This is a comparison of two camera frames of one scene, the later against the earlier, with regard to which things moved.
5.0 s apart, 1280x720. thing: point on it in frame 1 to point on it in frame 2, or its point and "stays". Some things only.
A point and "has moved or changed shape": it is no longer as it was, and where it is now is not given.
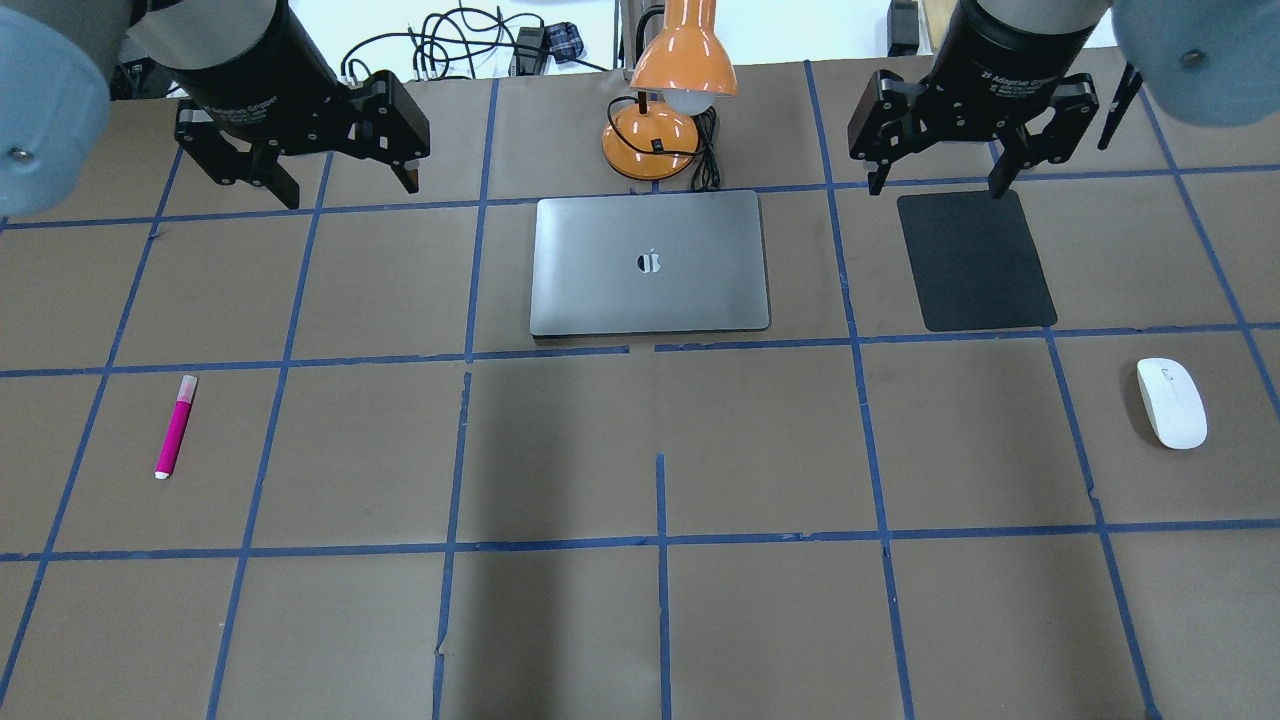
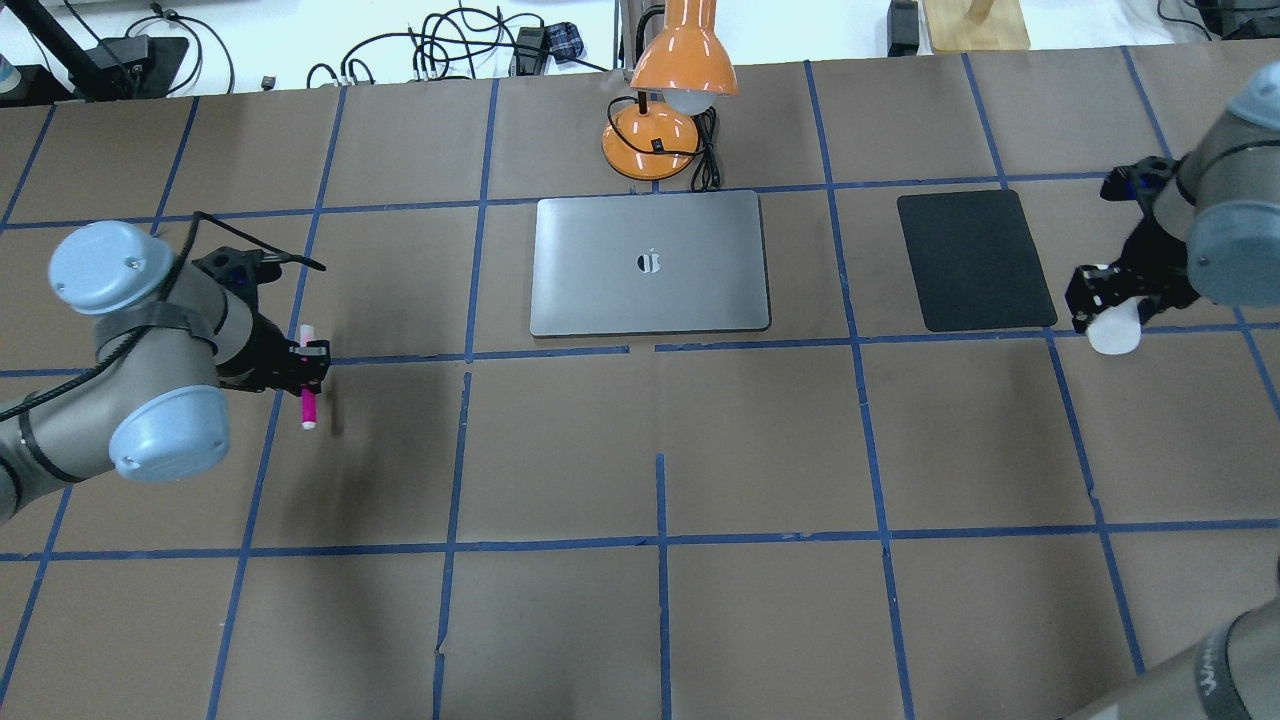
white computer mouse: [1173, 403] to [1117, 331]
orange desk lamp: [683, 66] stays
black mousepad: [974, 261] stays
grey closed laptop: [687, 262] stays
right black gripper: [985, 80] to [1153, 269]
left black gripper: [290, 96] to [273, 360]
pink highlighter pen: [176, 427] has moved or changed shape
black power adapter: [529, 49] stays
